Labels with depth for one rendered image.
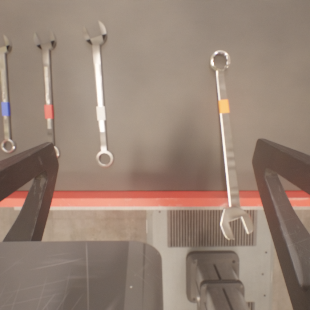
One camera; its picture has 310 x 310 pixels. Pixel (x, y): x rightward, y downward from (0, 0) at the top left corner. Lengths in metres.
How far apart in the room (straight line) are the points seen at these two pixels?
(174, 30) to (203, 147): 0.18
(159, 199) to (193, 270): 0.81
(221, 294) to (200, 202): 0.66
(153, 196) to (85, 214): 1.05
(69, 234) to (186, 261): 0.62
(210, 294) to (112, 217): 0.62
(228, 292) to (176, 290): 0.29
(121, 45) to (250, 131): 0.23
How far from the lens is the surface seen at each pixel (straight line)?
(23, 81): 0.46
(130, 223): 1.41
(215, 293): 1.03
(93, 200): 0.40
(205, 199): 0.39
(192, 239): 1.16
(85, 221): 1.45
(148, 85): 0.42
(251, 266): 1.27
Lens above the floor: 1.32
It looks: 84 degrees down
